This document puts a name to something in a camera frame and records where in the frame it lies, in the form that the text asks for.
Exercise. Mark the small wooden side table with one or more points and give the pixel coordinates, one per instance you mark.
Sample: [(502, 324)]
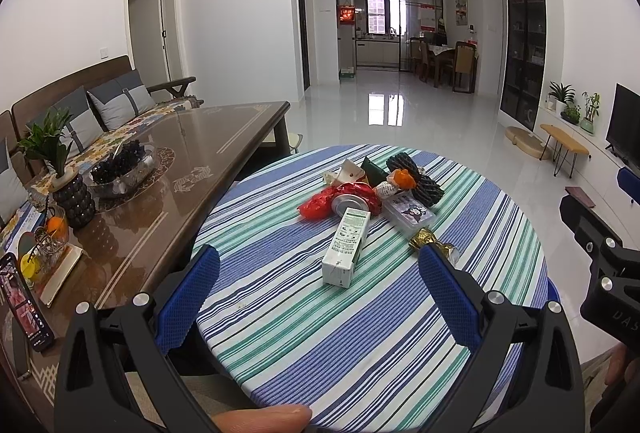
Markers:
[(561, 146)]

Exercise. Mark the round wooden floor stool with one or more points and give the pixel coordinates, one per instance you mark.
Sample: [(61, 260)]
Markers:
[(528, 143)]

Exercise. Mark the brown wooden coffee table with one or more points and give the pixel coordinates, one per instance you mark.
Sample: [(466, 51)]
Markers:
[(135, 245)]

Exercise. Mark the potted plant black vase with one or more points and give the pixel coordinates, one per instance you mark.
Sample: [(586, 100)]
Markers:
[(43, 141)]

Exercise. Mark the small potted plant middle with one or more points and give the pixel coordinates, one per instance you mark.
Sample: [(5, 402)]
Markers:
[(572, 114)]

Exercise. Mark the green potted plant left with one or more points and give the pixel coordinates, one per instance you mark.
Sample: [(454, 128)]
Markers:
[(564, 95)]

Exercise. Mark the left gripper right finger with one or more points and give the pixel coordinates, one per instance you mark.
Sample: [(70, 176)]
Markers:
[(523, 373)]

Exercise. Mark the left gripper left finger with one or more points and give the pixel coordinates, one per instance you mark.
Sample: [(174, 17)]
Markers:
[(114, 373)]

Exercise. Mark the dark green snack bag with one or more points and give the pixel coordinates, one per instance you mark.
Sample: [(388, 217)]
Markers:
[(373, 173)]

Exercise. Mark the wooden sofa with cushions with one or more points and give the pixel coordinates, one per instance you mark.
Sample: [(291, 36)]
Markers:
[(102, 99)]

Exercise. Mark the gold foil wrapper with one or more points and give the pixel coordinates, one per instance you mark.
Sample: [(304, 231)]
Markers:
[(425, 237)]

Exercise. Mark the tall potted plant right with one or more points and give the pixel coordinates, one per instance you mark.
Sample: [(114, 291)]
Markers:
[(592, 106)]

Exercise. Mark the white red torn bag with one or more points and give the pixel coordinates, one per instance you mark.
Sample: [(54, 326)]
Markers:
[(348, 173)]

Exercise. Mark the dining table with chairs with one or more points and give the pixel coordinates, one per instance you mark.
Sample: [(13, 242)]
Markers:
[(459, 64)]

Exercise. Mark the glass bowl of grapes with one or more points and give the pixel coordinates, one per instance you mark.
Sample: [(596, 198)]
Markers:
[(120, 173)]

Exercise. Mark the right hand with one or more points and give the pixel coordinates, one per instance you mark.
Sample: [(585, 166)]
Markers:
[(622, 366)]

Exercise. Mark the striped round tablecloth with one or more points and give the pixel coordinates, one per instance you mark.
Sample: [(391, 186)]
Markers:
[(373, 357)]

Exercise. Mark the dark floor mat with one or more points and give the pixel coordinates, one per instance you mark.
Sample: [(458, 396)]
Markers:
[(580, 194)]

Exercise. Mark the dark glass display cabinet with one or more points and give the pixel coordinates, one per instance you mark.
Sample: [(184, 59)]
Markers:
[(525, 55)]

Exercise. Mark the black patterned wrapper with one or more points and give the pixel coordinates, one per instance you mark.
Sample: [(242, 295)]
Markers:
[(427, 191)]

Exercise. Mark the black smartphone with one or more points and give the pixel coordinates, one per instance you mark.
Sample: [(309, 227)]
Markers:
[(23, 306)]

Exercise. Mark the left hand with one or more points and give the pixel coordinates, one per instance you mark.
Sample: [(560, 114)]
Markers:
[(275, 419)]

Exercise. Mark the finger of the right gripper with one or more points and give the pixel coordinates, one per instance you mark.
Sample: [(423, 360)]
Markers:
[(629, 182)]

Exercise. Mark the orange white snack bag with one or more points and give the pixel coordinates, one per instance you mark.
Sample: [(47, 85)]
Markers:
[(399, 180)]

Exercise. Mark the silver tin can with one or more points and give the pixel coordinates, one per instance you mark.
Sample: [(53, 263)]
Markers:
[(341, 203)]

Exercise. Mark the white cartoon card pack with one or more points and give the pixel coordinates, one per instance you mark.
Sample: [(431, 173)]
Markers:
[(407, 214)]

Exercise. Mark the red plastic wrapper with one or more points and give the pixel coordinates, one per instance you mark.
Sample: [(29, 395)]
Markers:
[(319, 205)]

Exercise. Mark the glass cup with orange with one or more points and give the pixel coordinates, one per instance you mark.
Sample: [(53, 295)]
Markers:
[(40, 250)]

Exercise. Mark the black television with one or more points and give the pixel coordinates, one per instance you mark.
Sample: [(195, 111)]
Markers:
[(624, 130)]

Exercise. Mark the white green milk carton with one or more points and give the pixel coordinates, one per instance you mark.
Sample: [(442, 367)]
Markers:
[(339, 262)]

